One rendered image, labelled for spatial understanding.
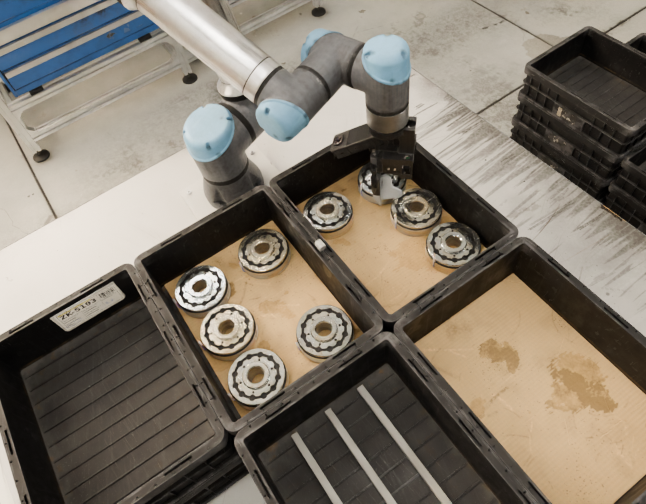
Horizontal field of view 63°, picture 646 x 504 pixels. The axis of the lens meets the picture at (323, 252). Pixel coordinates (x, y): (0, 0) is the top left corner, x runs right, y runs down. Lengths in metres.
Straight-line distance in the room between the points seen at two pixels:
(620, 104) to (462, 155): 0.70
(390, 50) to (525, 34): 2.20
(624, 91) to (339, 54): 1.27
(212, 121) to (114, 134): 1.68
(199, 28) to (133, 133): 1.91
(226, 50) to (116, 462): 0.70
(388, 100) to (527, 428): 0.57
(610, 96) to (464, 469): 1.39
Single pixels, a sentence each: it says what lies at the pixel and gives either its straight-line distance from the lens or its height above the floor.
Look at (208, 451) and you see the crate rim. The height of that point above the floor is 0.93.
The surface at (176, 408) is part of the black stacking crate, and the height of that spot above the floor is 0.83.
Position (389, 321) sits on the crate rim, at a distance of 0.87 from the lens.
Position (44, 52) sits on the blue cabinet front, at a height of 0.44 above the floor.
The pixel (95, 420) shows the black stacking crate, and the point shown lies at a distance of 1.05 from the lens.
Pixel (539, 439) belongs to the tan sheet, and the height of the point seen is 0.83.
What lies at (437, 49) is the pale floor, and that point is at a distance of 2.90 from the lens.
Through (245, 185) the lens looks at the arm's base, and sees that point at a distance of 1.27.
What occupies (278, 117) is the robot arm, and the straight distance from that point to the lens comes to 0.84.
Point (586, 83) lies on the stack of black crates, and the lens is 2.00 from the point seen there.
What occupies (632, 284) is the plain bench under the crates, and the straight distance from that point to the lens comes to 1.27.
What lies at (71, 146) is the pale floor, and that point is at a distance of 2.89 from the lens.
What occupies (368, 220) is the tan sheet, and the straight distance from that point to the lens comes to 1.10.
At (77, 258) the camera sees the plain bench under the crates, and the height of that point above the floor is 0.70.
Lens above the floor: 1.72
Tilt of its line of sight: 56 degrees down
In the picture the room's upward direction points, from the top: 12 degrees counter-clockwise
